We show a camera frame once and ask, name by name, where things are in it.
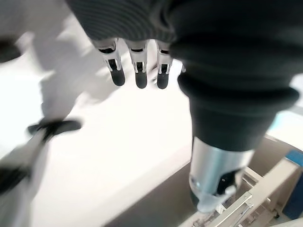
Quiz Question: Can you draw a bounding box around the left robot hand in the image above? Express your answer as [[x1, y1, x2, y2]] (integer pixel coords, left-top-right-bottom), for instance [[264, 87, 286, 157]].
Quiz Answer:
[[66, 0, 303, 214]]

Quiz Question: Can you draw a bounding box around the blue bed corner bumper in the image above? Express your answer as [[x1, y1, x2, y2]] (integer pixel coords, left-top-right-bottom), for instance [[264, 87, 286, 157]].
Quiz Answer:
[[285, 149, 303, 166]]

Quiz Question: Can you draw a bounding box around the left black robot foot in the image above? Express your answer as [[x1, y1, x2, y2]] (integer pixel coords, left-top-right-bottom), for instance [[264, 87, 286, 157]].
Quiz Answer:
[[27, 119, 83, 137]]

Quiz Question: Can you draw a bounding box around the left silver robot leg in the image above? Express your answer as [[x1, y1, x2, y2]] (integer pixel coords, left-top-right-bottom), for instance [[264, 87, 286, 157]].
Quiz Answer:
[[0, 131, 52, 227]]

